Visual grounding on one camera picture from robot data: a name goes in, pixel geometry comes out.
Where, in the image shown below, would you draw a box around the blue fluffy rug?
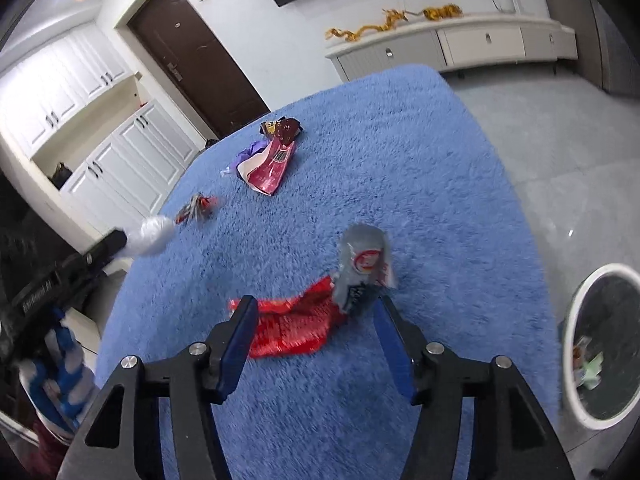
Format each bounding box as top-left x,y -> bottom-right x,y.
95,64 -> 563,480

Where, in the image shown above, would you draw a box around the dark red striped wrapper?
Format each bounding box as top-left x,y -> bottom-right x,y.
174,192 -> 219,224

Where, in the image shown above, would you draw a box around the black bag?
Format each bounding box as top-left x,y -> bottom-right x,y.
50,161 -> 74,191

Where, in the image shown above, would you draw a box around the green wrapper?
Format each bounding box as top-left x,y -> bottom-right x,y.
575,350 -> 603,391

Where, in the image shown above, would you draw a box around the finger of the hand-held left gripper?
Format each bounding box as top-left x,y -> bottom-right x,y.
82,229 -> 128,268

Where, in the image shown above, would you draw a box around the white lower cabinets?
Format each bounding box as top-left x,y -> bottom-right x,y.
30,100 -> 202,246

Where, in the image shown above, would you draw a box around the gold dragon figurine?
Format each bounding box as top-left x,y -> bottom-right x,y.
422,4 -> 463,21
325,25 -> 383,42
381,8 -> 410,31

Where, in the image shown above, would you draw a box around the white plastic bag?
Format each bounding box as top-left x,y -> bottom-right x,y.
122,215 -> 175,257

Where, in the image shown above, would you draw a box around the large red snack wrapper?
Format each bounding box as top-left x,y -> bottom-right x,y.
229,276 -> 351,359

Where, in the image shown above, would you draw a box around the white upper cabinets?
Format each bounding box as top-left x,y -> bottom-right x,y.
0,22 -> 133,148

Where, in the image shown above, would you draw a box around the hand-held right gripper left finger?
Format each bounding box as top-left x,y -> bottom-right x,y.
56,295 -> 261,480

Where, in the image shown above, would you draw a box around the dark brown entrance door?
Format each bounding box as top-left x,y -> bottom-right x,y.
127,0 -> 271,138

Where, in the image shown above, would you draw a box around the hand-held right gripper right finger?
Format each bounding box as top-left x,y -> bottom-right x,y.
372,296 -> 576,480

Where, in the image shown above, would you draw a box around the dark brown snack wrapper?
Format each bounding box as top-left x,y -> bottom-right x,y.
259,116 -> 303,143

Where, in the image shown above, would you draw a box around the silver snack wrapper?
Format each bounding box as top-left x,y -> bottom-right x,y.
332,224 -> 398,317

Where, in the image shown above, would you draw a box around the white grey television console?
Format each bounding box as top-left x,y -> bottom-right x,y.
325,10 -> 578,82

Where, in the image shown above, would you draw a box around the white rimmed trash can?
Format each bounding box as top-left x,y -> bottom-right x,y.
557,264 -> 640,430

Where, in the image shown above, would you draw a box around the purple wrapper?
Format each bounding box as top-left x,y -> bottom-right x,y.
220,140 -> 273,178

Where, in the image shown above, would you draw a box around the pink snack wrapper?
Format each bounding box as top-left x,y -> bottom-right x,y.
239,139 -> 297,196

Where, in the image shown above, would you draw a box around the white cabinets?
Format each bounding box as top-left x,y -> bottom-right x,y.
30,100 -> 202,246
0,22 -> 133,148

